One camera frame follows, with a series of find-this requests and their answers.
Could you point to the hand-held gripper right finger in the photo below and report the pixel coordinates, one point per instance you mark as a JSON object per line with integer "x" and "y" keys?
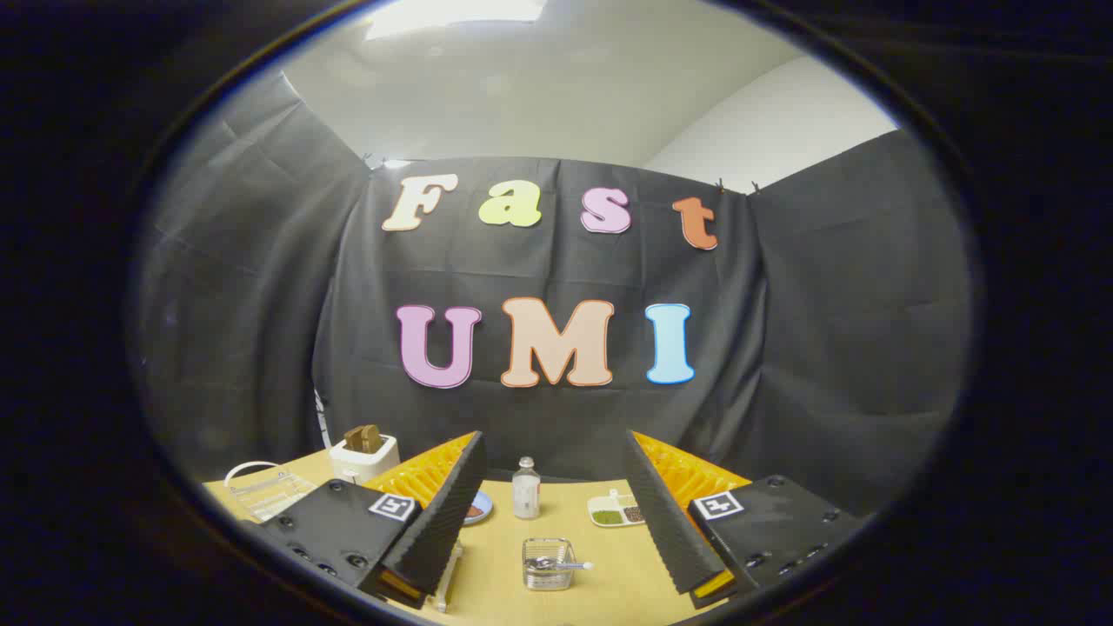
{"x": 665, "y": 513}

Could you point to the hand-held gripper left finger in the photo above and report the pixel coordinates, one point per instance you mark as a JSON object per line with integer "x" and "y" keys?
{"x": 448, "y": 513}

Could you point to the small blue plate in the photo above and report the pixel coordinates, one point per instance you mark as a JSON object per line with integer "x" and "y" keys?
{"x": 478, "y": 509}

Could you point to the white dish rack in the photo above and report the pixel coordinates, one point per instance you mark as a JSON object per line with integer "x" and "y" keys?
{"x": 448, "y": 578}

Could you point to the clear basket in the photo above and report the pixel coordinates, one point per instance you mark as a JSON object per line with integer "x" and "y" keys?
{"x": 548, "y": 578}

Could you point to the silver spoon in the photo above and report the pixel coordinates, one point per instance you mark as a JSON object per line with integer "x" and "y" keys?
{"x": 556, "y": 564}

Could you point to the white divided dish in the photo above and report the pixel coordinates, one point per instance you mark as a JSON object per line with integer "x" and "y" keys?
{"x": 611, "y": 511}

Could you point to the small clear bottle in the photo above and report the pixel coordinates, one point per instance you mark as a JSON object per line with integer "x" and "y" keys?
{"x": 525, "y": 494}

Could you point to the white toaster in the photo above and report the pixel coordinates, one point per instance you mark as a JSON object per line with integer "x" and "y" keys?
{"x": 365, "y": 465}

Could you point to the brown bread slice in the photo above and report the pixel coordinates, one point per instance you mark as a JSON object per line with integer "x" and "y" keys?
{"x": 363, "y": 437}

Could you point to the black backdrop cloth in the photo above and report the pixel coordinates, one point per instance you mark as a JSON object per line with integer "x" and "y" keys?
{"x": 809, "y": 348}

